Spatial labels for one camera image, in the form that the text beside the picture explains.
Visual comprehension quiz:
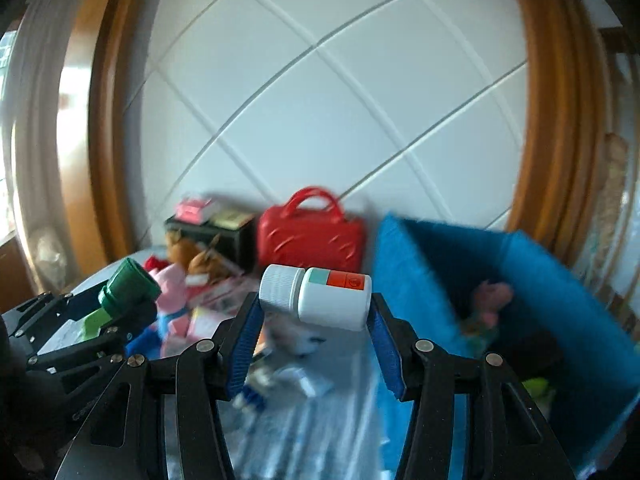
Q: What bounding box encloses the red toy suitcase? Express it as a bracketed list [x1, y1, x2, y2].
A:
[256, 186, 368, 277]

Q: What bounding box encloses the white pill bottle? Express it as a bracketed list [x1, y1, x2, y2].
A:
[259, 264, 373, 332]

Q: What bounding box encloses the small doll plush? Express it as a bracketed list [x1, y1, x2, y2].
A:
[234, 360, 281, 411]

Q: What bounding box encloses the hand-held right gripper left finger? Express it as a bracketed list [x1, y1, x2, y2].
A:
[52, 292, 266, 480]

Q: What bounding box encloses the pink packet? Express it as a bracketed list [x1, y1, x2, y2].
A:
[175, 197, 217, 223]

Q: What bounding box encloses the white striped tablecloth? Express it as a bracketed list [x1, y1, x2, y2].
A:
[60, 245, 416, 480]

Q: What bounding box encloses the blue plastic crate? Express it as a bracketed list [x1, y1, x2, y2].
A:
[372, 212, 640, 478]

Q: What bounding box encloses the brown teddy plush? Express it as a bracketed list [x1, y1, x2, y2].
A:
[166, 234, 236, 276]

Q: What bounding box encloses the white curtain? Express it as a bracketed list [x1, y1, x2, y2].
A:
[0, 0, 81, 301]

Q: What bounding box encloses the white plush toy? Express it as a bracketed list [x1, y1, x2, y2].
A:
[272, 322, 328, 358]

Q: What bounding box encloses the yellow-green flat box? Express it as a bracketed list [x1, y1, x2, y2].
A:
[207, 209, 256, 228]

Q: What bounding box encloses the clear plastic bag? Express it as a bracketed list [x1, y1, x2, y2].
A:
[30, 227, 71, 286]

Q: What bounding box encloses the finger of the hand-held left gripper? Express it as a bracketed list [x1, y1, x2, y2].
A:
[25, 299, 160, 376]
[0, 290, 108, 341]

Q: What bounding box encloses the green bottle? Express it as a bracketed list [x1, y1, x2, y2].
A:
[80, 258, 162, 341]

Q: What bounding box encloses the pink pig plush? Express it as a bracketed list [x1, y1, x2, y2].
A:
[150, 262, 193, 338]

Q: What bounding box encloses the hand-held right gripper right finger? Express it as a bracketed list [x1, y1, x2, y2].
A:
[369, 292, 576, 480]

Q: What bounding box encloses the pink white carton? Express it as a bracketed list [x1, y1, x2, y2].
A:
[185, 307, 226, 341]
[187, 275, 261, 311]

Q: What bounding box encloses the wooden wall frame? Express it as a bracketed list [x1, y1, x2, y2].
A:
[65, 0, 173, 266]
[505, 0, 603, 271]

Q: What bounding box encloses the pink plush toy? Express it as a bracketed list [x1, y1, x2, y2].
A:
[470, 280, 516, 328]

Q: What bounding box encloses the blue plush toy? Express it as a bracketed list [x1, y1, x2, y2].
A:
[125, 325, 163, 358]

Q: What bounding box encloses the hanging scroll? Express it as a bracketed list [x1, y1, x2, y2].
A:
[595, 132, 632, 271]

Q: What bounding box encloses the black box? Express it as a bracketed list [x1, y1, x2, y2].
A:
[165, 212, 258, 273]

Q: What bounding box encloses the green white frog plush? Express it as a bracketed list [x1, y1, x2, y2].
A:
[522, 377, 556, 406]

